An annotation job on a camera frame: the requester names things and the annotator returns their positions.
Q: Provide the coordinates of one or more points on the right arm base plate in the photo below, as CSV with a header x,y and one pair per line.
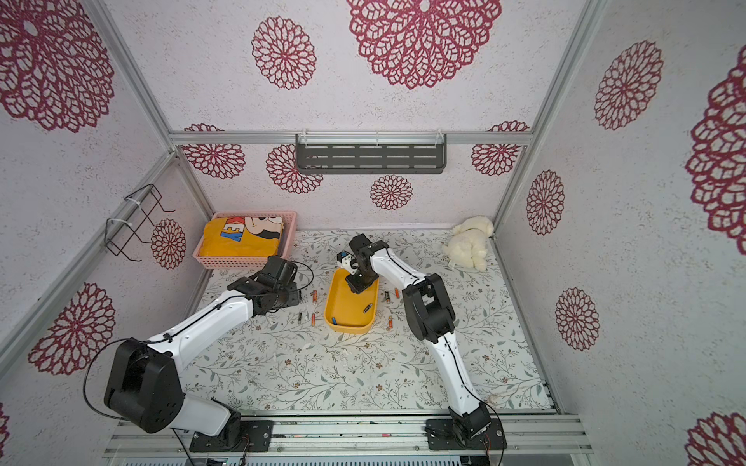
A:
x,y
447,434

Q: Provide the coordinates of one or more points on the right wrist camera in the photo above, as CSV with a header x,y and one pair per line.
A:
x,y
347,261

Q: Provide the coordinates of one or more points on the yellow folded cartoon shirt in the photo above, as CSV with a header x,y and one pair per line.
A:
x,y
242,237

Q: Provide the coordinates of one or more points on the grey wall shelf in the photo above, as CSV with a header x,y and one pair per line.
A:
x,y
371,155

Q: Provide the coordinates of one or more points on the floral table mat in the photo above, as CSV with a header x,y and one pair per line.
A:
x,y
274,364

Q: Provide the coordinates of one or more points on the yellow plastic storage box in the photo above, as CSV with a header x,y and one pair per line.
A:
x,y
347,307

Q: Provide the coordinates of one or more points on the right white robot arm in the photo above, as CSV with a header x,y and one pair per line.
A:
x,y
431,317

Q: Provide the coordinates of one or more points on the white plush toy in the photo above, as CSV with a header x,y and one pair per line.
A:
x,y
468,246

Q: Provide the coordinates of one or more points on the pink plastic basket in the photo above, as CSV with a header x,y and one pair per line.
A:
x,y
290,220

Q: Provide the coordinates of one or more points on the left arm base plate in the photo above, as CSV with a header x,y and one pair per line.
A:
x,y
242,436

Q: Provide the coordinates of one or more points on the black wire wall rack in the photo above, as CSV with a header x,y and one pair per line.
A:
x,y
119,232

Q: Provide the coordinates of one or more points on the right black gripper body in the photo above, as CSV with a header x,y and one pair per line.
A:
x,y
358,280

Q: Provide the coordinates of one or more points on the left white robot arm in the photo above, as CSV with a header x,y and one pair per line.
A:
x,y
145,383

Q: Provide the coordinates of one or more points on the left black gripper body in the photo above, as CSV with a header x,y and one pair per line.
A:
x,y
288,296

